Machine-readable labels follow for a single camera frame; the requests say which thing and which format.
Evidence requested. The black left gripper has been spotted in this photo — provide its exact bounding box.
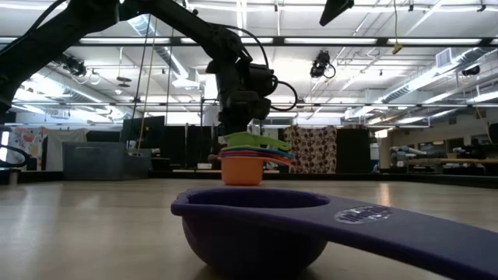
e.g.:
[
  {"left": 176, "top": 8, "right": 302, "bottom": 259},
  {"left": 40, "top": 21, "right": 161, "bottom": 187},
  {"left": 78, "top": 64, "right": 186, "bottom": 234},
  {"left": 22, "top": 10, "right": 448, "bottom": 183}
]
[{"left": 205, "top": 49, "right": 279, "bottom": 137}]

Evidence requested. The green measuring cup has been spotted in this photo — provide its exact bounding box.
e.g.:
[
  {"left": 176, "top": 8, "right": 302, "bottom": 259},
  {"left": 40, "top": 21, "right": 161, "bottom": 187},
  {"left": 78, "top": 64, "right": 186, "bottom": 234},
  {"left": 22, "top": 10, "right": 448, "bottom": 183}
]
[{"left": 223, "top": 131, "right": 292, "bottom": 152}]

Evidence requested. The orange measuring cup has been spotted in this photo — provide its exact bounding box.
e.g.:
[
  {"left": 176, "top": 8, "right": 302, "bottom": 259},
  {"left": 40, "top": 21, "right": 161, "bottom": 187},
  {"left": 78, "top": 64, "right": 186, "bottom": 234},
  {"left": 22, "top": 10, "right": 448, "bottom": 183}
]
[{"left": 217, "top": 154, "right": 296, "bottom": 187}]

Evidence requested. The dark blue measuring cup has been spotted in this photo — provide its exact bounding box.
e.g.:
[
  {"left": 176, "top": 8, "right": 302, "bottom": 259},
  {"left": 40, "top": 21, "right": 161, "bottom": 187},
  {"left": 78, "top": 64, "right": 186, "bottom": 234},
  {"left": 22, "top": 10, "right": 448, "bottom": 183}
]
[{"left": 170, "top": 187, "right": 498, "bottom": 280}]

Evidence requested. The brown spotted curtain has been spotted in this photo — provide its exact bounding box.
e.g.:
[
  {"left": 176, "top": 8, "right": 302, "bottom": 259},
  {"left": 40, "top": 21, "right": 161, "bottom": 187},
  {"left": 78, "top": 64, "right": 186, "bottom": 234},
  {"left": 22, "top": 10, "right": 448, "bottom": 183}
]
[{"left": 283, "top": 124, "right": 338, "bottom": 175}]

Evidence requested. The black monitor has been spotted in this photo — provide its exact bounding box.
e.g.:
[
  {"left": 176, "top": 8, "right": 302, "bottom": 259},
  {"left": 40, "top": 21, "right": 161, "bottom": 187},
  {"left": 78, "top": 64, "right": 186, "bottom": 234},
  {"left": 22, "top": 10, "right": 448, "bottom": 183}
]
[{"left": 121, "top": 115, "right": 167, "bottom": 152}]

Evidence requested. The black partition panel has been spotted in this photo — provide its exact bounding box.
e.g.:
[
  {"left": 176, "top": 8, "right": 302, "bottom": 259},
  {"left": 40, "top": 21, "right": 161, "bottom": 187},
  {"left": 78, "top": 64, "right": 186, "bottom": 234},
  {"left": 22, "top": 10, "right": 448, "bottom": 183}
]
[{"left": 335, "top": 128, "right": 371, "bottom": 175}]

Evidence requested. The grey plastic bin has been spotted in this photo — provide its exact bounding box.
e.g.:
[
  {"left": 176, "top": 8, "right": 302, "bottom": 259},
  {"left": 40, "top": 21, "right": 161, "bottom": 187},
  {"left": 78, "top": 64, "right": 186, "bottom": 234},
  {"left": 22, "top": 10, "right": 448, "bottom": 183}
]
[{"left": 61, "top": 141, "right": 153, "bottom": 182}]

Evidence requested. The wooden workbench with equipment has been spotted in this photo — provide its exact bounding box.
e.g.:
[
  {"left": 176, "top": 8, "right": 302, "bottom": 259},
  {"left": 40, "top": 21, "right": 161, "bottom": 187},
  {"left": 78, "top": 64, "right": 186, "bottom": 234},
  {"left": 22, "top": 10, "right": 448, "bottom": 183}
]
[{"left": 388, "top": 143, "right": 498, "bottom": 177}]

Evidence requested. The floral cloth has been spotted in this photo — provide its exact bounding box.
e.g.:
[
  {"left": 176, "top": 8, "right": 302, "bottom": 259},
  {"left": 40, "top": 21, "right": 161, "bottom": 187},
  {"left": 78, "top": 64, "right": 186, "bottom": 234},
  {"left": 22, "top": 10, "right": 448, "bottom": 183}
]
[{"left": 6, "top": 126, "right": 51, "bottom": 172}]

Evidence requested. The black overhead camera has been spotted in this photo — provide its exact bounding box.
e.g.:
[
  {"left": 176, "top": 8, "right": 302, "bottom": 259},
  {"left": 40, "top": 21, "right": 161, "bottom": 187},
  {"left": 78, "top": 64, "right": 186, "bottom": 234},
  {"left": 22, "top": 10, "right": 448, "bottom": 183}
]
[{"left": 310, "top": 49, "right": 336, "bottom": 79}]

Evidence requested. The yellow hanging cord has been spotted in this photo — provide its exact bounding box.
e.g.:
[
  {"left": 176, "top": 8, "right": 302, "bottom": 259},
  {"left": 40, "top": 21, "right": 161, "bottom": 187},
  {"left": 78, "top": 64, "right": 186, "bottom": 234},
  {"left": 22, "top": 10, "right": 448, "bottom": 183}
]
[{"left": 391, "top": 0, "right": 404, "bottom": 55}]

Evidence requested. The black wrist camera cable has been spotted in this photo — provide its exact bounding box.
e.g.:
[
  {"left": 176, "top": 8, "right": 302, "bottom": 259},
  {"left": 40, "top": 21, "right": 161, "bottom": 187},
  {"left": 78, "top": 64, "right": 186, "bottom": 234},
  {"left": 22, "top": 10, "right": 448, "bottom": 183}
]
[{"left": 268, "top": 79, "right": 299, "bottom": 113}]

